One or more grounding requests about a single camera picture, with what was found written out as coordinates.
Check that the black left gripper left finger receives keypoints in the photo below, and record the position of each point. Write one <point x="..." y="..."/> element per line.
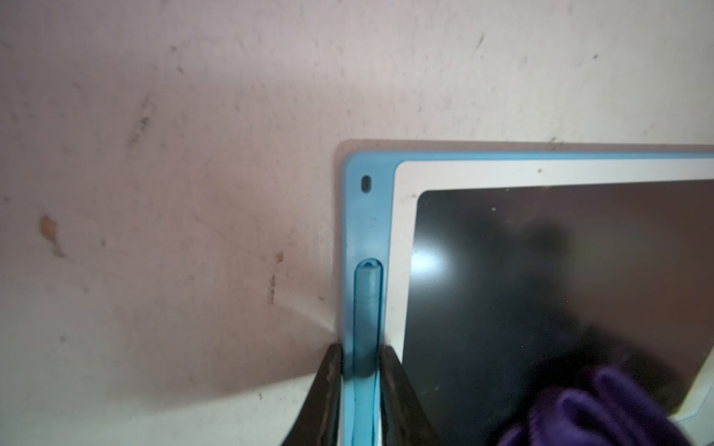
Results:
<point x="318" y="420"/>

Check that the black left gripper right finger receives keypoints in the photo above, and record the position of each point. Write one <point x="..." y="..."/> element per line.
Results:
<point x="403" y="419"/>

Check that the blue white drawing tablet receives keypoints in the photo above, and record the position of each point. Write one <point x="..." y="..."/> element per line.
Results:
<point x="497" y="275"/>

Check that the purple microfiber cloth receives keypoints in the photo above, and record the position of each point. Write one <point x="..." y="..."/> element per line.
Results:
<point x="606" y="407"/>

